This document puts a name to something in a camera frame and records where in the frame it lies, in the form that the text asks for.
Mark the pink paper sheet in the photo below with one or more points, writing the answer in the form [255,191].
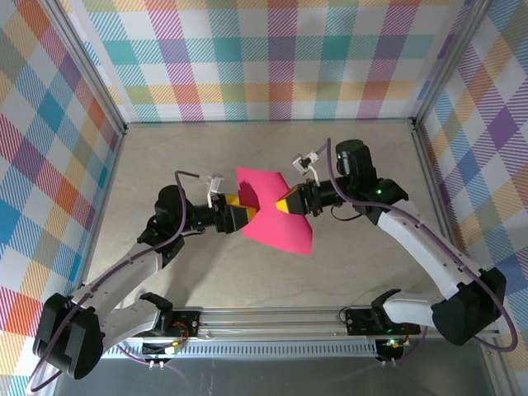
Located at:
[284,231]

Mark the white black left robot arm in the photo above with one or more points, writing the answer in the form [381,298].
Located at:
[119,274]

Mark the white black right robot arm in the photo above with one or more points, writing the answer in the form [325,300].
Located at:
[412,239]

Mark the grey metal panel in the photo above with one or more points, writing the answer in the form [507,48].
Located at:
[288,379]

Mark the aluminium table side rail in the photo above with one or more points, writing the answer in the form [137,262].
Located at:
[100,218]
[429,165]

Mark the aluminium table back rail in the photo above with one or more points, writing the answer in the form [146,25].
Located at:
[268,121]

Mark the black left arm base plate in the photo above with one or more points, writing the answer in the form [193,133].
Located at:
[191,319]

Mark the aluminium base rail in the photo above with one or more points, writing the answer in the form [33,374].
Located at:
[268,321]

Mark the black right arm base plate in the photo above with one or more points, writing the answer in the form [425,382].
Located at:
[356,321]

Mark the short aluminium frame post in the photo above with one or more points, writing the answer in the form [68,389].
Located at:
[495,375]

